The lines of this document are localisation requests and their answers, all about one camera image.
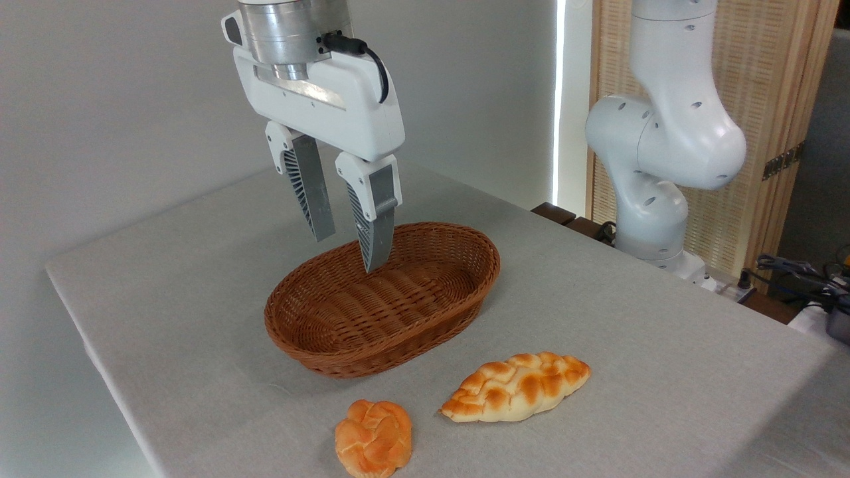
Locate dark metal screen hinge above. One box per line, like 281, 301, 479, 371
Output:
762, 141, 806, 182

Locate long braided bread loaf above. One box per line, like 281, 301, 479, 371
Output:
438, 351, 592, 424

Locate round braided bread roll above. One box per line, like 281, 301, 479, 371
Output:
334, 399, 413, 478

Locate wooden woven folding screen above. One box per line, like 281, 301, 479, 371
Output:
588, 0, 841, 293

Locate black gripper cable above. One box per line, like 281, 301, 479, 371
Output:
317, 31, 391, 106

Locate grey tablecloth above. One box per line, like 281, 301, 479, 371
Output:
45, 139, 850, 478

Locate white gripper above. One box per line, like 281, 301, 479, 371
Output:
221, 9, 406, 274

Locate brown oval wicker basket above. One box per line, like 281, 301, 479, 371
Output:
264, 222, 501, 379

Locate black cables and plugs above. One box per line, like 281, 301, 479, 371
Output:
756, 254, 850, 314

